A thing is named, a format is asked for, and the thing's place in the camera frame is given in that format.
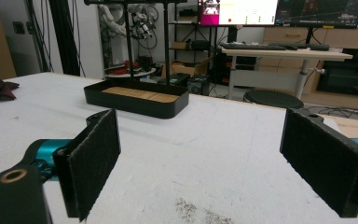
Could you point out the white round table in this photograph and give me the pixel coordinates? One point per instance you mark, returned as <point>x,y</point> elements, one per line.
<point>130,73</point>

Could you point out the black metal post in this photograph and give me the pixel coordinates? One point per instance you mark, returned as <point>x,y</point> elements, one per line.
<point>64,37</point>

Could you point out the monitor with dark screen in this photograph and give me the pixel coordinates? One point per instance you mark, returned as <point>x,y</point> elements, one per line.
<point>320,12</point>

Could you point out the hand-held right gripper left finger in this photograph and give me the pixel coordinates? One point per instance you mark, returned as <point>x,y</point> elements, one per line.
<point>88,165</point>

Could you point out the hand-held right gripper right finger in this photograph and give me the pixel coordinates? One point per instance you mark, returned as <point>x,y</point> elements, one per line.
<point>323,161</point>

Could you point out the black metal shelf rack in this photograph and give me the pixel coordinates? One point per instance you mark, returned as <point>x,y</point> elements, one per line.
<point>195,34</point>

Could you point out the wooden cabinet with drawers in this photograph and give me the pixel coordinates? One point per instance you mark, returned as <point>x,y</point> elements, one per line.
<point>338,59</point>

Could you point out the black keyboard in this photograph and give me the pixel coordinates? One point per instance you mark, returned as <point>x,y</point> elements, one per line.
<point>253,46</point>

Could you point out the light wooden desk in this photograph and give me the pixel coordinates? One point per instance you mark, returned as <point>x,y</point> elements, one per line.
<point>287,60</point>

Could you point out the black stand with tray base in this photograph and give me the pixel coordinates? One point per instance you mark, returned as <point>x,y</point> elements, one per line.
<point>136,99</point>

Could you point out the monitor with white screen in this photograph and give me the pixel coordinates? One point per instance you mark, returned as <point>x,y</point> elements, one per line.
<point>238,11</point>

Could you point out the black round stool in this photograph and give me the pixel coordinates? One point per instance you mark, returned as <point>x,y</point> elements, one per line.
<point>272,99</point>

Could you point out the brown cardboard box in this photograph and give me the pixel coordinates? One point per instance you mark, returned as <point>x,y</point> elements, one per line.
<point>183,69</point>

